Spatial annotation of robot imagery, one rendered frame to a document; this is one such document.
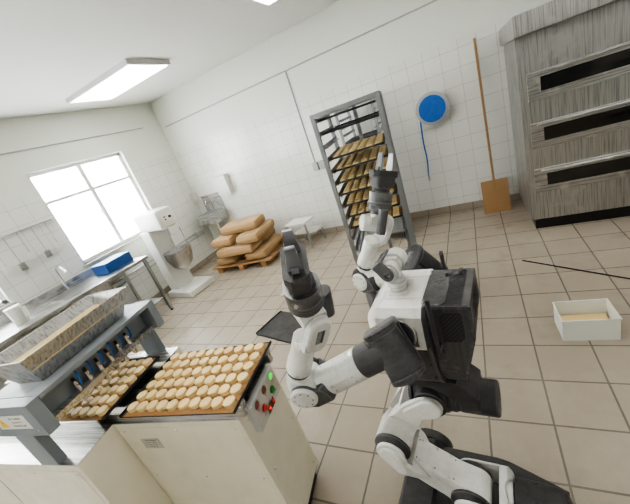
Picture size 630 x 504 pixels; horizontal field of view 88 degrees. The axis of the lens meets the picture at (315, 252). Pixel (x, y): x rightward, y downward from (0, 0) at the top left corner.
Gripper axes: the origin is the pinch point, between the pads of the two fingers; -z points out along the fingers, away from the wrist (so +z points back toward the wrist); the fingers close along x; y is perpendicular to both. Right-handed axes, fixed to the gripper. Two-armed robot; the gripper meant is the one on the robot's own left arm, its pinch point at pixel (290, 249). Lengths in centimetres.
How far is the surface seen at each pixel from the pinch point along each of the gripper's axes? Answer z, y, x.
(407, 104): 132, 162, 377
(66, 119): 84, -298, 455
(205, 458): 113, -62, 2
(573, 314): 166, 168, 60
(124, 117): 118, -256, 529
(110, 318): 79, -105, 64
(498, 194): 223, 245, 268
